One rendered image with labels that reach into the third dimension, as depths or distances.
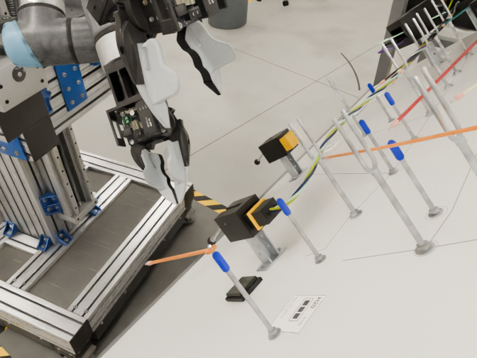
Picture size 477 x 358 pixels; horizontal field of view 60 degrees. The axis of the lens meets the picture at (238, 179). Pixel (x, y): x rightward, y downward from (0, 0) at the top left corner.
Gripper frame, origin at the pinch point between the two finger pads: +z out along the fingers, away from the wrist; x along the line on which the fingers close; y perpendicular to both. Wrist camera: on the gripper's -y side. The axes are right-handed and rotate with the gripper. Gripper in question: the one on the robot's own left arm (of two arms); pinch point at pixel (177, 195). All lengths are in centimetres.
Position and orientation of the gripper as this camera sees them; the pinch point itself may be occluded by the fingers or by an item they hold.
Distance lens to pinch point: 63.0
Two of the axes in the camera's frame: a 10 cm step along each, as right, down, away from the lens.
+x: 9.3, -3.3, -1.7
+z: 3.3, 9.4, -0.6
